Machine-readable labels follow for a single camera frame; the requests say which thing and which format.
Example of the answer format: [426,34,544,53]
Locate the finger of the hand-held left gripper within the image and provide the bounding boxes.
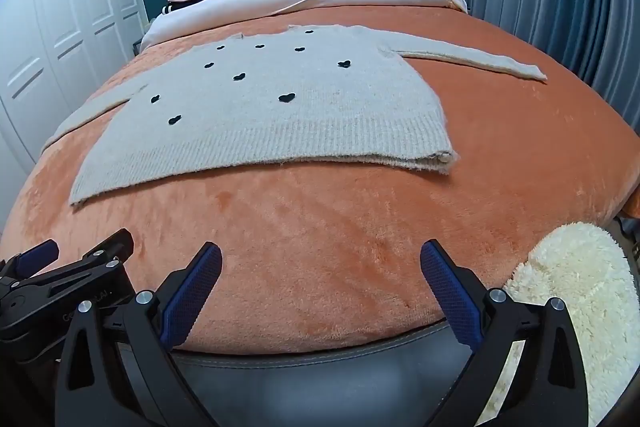
[0,239,61,282]
[10,228,135,303]

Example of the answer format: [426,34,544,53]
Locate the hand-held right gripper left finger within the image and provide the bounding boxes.
[55,242,223,427]

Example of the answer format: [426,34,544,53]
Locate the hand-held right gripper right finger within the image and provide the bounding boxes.
[420,240,591,427]

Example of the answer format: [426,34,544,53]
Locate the grey fluffy towel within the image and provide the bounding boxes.
[41,24,548,208]

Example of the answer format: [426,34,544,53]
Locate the orange plush blanket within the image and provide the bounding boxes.
[0,4,640,355]

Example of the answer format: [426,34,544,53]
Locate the white fluffy cloth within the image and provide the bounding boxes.
[470,223,638,427]

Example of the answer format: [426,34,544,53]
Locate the white wardrobe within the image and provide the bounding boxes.
[0,0,151,178]

